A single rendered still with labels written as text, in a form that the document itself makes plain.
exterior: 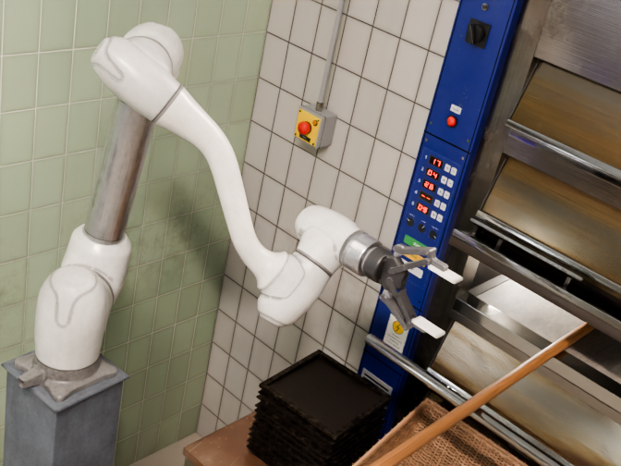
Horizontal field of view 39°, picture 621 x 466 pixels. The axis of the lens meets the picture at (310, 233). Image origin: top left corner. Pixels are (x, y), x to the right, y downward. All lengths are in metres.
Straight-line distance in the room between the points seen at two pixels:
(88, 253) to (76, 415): 0.39
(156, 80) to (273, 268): 0.47
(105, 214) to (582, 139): 1.16
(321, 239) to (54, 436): 0.80
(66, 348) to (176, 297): 1.01
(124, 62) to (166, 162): 0.93
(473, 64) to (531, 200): 0.38
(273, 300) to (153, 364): 1.33
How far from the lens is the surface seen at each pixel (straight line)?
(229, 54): 2.78
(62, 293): 2.11
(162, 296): 3.06
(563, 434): 2.51
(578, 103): 2.26
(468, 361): 2.60
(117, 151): 2.13
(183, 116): 1.89
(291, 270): 1.94
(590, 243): 2.29
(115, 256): 2.25
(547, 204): 2.34
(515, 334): 2.48
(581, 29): 2.23
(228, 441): 2.77
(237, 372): 3.33
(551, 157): 2.30
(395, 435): 2.63
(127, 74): 1.88
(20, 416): 2.34
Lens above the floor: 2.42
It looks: 28 degrees down
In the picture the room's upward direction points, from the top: 13 degrees clockwise
